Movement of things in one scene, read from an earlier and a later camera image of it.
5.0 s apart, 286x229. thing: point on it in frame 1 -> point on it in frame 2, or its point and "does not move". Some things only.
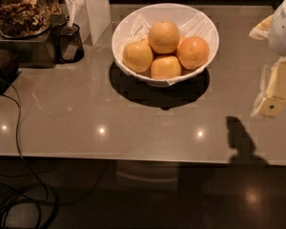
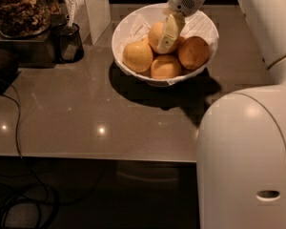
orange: (165, 67) does not move
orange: (164, 37) does not move
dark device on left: (4, 71) does not move
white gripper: (284, 29) -> (182, 2)
